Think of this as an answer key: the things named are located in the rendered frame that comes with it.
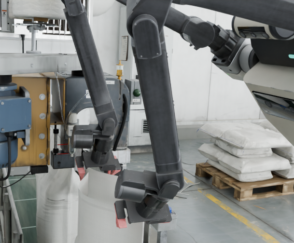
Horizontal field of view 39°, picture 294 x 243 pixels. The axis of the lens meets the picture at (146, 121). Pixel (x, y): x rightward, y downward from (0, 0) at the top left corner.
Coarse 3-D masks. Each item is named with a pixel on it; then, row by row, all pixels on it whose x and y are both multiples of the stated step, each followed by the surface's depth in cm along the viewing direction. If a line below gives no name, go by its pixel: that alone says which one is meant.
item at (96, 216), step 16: (96, 176) 143; (112, 176) 139; (80, 192) 123; (96, 192) 144; (112, 192) 140; (80, 208) 124; (96, 208) 118; (112, 208) 115; (80, 224) 124; (96, 224) 118; (112, 224) 116; (128, 224) 113; (80, 240) 125; (96, 240) 119; (112, 240) 116; (128, 240) 113
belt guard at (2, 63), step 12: (0, 60) 115; (12, 60) 117; (24, 60) 121; (36, 60) 126; (48, 60) 130; (60, 60) 135; (72, 60) 141; (0, 72) 115; (12, 72) 118; (24, 72) 122; (36, 72) 126
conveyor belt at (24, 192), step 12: (12, 180) 313; (24, 180) 315; (12, 192) 290; (24, 192) 291; (36, 192) 292; (24, 204) 271; (36, 204) 272; (24, 216) 253; (24, 228) 238; (24, 240) 225; (36, 240) 225
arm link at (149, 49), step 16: (144, 16) 62; (144, 32) 63; (144, 48) 65; (160, 48) 65; (144, 64) 70; (160, 64) 70; (144, 80) 73; (160, 80) 73; (144, 96) 75; (160, 96) 75; (160, 112) 77; (160, 128) 80; (176, 128) 82; (160, 144) 83; (176, 144) 83; (160, 160) 85; (176, 160) 85; (160, 176) 87; (176, 176) 88
